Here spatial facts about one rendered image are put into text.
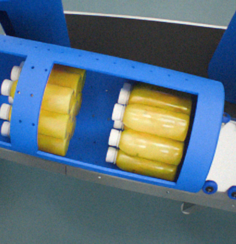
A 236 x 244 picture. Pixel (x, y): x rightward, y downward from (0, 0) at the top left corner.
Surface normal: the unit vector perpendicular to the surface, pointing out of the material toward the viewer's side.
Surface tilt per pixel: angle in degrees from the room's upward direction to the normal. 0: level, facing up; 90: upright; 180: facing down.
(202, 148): 27
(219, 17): 0
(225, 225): 0
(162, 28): 0
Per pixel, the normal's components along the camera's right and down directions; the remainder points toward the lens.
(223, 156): 0.01, -0.25
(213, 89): 0.15, -0.78
